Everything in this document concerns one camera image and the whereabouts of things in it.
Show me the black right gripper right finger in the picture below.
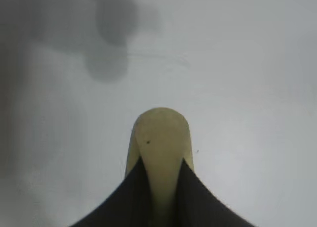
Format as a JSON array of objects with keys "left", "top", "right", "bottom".
[{"left": 176, "top": 158, "right": 250, "bottom": 227}]

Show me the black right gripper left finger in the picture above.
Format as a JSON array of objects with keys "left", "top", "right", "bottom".
[{"left": 70, "top": 157, "right": 155, "bottom": 227}]

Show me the pale yellow egg yolk pastry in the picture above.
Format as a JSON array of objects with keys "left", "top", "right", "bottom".
[{"left": 125, "top": 107, "right": 194, "bottom": 227}]

